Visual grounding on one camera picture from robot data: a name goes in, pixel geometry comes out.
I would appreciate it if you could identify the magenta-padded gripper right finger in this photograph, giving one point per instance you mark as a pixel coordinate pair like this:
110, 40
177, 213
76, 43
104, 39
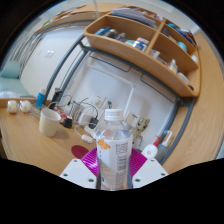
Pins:
150, 170

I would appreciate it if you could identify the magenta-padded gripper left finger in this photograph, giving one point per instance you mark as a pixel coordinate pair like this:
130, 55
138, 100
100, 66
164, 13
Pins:
77, 171

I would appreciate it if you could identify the clear plastic water bottle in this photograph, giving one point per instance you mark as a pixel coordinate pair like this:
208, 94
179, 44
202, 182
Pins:
114, 150

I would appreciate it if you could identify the small white oval case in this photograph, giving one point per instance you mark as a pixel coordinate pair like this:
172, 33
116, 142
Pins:
87, 138

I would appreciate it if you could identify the wooden tree figurine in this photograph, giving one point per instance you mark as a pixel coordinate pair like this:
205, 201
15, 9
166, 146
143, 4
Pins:
142, 128

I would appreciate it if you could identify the small black cube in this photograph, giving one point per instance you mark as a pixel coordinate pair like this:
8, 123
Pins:
68, 123

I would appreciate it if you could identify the black plug adapter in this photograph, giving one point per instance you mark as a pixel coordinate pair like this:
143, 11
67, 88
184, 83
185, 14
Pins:
94, 122

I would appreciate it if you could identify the white charger block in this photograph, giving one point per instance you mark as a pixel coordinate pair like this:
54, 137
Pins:
85, 119

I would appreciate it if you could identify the cream white cup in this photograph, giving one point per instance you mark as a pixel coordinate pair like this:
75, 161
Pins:
49, 124

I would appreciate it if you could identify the metal cup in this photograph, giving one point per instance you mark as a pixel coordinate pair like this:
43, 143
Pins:
75, 109

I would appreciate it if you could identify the white desk lamp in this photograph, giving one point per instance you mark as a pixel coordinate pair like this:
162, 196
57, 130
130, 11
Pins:
130, 98

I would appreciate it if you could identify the black electric shaver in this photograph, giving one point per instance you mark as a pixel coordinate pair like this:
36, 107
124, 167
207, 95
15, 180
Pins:
56, 96

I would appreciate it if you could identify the blue tube with white cap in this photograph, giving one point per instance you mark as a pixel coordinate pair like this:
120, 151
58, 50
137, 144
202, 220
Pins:
40, 99

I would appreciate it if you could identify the light teal bed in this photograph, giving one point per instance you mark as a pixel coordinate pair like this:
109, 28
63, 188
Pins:
13, 89

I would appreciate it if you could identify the wooden shelf unit with items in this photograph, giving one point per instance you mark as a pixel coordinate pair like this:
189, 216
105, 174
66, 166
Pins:
133, 56

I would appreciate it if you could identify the teal cushion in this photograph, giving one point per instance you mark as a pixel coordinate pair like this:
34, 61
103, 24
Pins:
10, 70

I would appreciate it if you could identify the white wall-mounted box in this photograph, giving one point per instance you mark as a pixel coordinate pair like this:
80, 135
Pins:
133, 119

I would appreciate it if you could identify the white wall socket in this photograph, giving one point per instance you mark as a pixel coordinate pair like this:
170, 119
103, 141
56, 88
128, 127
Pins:
97, 100

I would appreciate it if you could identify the grey metal desk frame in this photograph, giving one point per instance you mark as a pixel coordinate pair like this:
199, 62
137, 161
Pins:
60, 70

